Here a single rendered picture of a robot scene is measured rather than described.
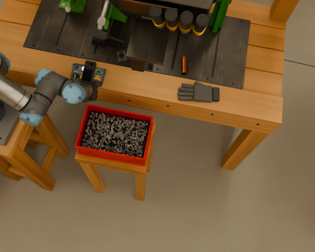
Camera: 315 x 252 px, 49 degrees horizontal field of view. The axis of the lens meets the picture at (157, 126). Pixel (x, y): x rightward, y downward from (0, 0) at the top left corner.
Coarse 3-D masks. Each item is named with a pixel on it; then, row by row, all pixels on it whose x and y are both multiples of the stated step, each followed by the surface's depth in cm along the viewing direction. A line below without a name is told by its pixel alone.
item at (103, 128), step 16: (96, 112) 164; (112, 112) 162; (128, 112) 160; (80, 128) 156; (96, 128) 161; (112, 128) 160; (128, 128) 161; (144, 128) 162; (80, 144) 158; (96, 144) 158; (112, 144) 158; (128, 144) 158; (144, 144) 159; (128, 160) 158; (144, 160) 152
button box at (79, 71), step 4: (72, 64) 164; (76, 64) 163; (80, 64) 165; (72, 68) 164; (80, 68) 164; (96, 68) 163; (100, 68) 165; (104, 68) 168; (72, 72) 164; (76, 72) 164; (80, 72) 164; (96, 72) 163; (100, 72) 163; (104, 72) 166; (96, 76) 164; (100, 76) 164; (76, 80) 165; (100, 80) 164
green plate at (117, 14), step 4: (112, 4) 145; (112, 8) 147; (116, 8) 148; (112, 12) 151; (116, 12) 151; (120, 12) 150; (108, 16) 152; (112, 16) 154; (116, 16) 153; (120, 16) 153; (124, 16) 152; (108, 20) 155; (120, 20) 155; (124, 20) 155
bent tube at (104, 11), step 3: (105, 0) 164; (108, 0) 164; (105, 3) 164; (108, 3) 164; (105, 6) 165; (108, 6) 165; (102, 9) 166; (105, 9) 165; (108, 9) 166; (102, 12) 166; (105, 12) 166; (102, 15) 166; (105, 15) 166; (99, 27) 168; (102, 27) 168
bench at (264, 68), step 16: (16, 0) 186; (32, 0) 185; (240, 0) 192; (0, 16) 181; (16, 16) 181; (32, 16) 182; (240, 16) 188; (256, 16) 188; (0, 32) 177; (16, 32) 178; (256, 32) 184; (272, 32) 185; (256, 48) 180; (272, 48) 181; (256, 64) 177; (272, 64) 177; (256, 80) 173; (272, 80) 174; (240, 144) 199; (256, 144) 194; (224, 160) 238; (240, 160) 224
